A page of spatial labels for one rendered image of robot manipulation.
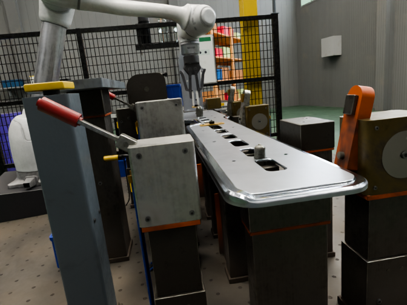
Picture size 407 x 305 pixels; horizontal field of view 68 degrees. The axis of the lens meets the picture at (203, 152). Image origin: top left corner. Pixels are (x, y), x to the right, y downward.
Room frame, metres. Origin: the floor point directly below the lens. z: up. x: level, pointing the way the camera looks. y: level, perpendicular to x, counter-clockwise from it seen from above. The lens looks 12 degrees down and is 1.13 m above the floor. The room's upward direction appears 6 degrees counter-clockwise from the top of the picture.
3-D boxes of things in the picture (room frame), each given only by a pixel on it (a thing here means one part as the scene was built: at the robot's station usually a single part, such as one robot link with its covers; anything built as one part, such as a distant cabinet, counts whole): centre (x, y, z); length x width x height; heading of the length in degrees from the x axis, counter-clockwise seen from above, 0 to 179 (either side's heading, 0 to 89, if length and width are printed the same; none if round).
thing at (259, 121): (1.12, -0.22, 0.87); 0.12 x 0.07 x 0.35; 96
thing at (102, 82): (0.77, 0.27, 1.16); 0.37 x 0.14 x 0.02; 6
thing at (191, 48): (1.50, 0.01, 1.31); 0.09 x 0.09 x 0.06
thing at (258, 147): (0.51, -0.10, 1.00); 0.02 x 0.02 x 0.04
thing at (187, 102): (1.77, 0.03, 1.17); 0.12 x 0.01 x 0.34; 96
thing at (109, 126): (0.77, 0.27, 0.92); 0.10 x 0.08 x 0.45; 6
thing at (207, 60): (2.06, -0.02, 1.30); 0.23 x 0.02 x 0.31; 96
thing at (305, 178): (1.02, -0.05, 1.00); 1.38 x 0.22 x 0.02; 6
